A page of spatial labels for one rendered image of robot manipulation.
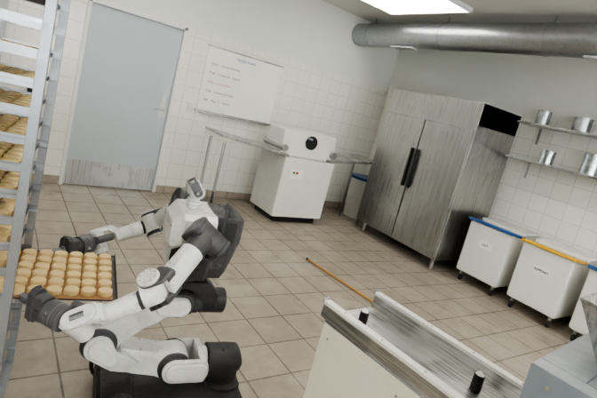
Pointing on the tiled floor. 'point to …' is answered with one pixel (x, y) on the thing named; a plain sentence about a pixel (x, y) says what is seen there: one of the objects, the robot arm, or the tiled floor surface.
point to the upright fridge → (435, 171)
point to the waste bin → (354, 195)
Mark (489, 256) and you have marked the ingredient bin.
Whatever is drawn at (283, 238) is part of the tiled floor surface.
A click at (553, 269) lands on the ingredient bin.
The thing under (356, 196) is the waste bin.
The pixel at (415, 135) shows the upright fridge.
